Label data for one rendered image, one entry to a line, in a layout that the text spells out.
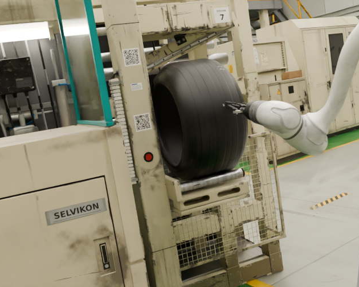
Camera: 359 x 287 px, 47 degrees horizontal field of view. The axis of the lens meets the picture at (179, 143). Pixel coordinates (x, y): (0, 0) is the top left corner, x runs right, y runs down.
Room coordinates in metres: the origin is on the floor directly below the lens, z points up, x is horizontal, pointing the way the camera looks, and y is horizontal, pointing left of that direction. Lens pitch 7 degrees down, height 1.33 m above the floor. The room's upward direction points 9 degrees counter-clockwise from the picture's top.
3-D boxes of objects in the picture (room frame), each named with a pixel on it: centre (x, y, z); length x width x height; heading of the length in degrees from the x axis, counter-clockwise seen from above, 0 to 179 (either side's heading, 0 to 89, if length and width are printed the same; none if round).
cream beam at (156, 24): (2.35, -0.08, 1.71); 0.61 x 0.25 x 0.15; 110
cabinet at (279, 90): (6.64, -1.64, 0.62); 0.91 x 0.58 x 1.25; 123
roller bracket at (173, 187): (1.97, 0.10, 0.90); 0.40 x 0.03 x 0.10; 20
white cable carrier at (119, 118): (1.86, 0.24, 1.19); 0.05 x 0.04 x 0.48; 20
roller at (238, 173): (1.90, -0.12, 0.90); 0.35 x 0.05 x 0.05; 110
